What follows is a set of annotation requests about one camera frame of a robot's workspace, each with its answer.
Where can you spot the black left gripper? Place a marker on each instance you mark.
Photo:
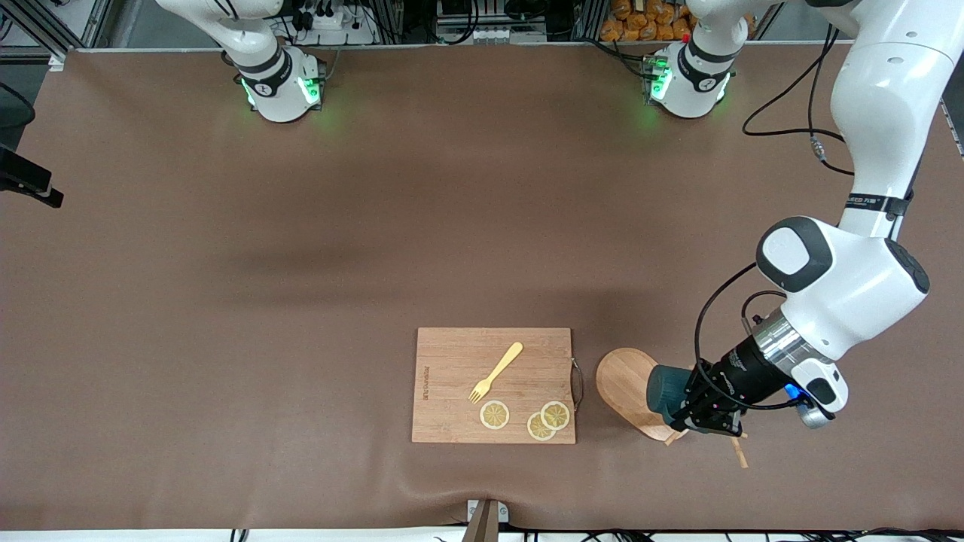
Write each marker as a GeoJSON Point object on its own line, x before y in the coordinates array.
{"type": "Point", "coordinates": [740, 372]}

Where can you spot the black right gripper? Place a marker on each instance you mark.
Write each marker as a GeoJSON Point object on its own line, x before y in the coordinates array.
{"type": "Point", "coordinates": [25, 174]}

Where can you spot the dark green cup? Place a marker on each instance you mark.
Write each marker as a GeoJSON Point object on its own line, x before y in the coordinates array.
{"type": "Point", "coordinates": [664, 391]}

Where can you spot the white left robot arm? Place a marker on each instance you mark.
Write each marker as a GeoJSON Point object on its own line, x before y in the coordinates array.
{"type": "Point", "coordinates": [851, 293]}

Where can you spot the wooden cup rack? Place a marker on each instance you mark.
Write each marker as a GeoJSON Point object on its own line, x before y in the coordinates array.
{"type": "Point", "coordinates": [621, 380]}

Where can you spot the black and white electronics rack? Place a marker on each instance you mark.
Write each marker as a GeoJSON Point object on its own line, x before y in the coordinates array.
{"type": "Point", "coordinates": [482, 22]}

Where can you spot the lemon slice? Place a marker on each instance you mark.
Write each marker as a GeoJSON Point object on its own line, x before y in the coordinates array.
{"type": "Point", "coordinates": [536, 429]}
{"type": "Point", "coordinates": [495, 415]}
{"type": "Point", "coordinates": [556, 415]}

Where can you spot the yellow plastic fork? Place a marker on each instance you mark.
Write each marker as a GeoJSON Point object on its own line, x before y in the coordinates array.
{"type": "Point", "coordinates": [498, 369]}

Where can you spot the wooden cutting board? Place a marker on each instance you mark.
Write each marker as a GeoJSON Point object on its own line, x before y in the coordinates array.
{"type": "Point", "coordinates": [452, 391]}

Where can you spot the brown table cover mat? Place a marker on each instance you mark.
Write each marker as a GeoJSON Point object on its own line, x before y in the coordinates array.
{"type": "Point", "coordinates": [301, 376]}

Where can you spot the white power strip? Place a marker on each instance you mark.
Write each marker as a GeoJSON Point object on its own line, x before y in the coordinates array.
{"type": "Point", "coordinates": [331, 21]}

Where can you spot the aluminium frame with diagonal struts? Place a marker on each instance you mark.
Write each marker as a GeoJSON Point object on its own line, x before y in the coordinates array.
{"type": "Point", "coordinates": [56, 62]}

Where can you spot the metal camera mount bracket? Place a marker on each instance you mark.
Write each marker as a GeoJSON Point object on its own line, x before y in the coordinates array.
{"type": "Point", "coordinates": [486, 519]}

